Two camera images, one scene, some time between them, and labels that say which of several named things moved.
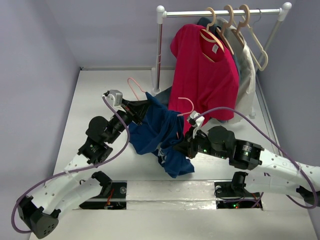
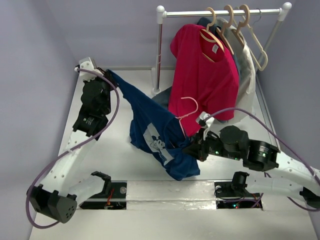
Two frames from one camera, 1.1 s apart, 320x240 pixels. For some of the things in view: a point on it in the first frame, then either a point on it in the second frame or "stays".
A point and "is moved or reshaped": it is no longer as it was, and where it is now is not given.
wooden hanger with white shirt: x=242 y=24 stays
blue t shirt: x=159 y=129 is moved or reshaped
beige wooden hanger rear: x=258 y=40 stays
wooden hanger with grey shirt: x=221 y=32 stays
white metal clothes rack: x=161 y=14 stays
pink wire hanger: x=129 y=78 → x=181 y=117
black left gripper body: x=125 y=108 → x=106 y=85
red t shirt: x=204 y=75 stays
